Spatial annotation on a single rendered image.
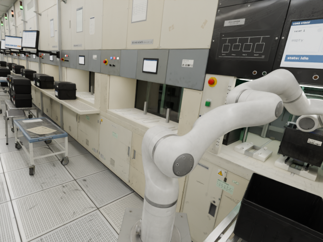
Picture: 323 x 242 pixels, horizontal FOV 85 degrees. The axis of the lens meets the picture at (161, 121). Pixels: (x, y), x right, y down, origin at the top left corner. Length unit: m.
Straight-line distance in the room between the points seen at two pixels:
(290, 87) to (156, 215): 0.69
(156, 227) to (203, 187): 0.82
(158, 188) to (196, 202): 0.96
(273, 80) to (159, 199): 0.60
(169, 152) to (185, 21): 1.15
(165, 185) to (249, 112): 0.37
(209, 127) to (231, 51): 0.73
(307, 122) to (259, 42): 0.49
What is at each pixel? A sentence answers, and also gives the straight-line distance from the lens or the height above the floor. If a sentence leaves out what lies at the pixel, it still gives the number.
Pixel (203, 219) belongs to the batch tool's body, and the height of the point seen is 0.33.
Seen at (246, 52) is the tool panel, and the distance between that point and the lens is 1.20.
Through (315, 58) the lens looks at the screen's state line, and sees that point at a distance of 1.12.
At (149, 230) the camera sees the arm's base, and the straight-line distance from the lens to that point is 0.71.
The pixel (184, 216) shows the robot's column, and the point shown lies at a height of 0.76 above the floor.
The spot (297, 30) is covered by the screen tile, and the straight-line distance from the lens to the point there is 1.16.
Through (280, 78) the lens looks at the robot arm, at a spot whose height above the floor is 1.40.
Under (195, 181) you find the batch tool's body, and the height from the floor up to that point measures 0.59.
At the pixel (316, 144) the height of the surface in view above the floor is 1.08.
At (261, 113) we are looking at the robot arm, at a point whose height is 1.28.
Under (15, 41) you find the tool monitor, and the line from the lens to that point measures 5.15.
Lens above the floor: 1.36
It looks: 15 degrees down
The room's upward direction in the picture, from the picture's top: 7 degrees clockwise
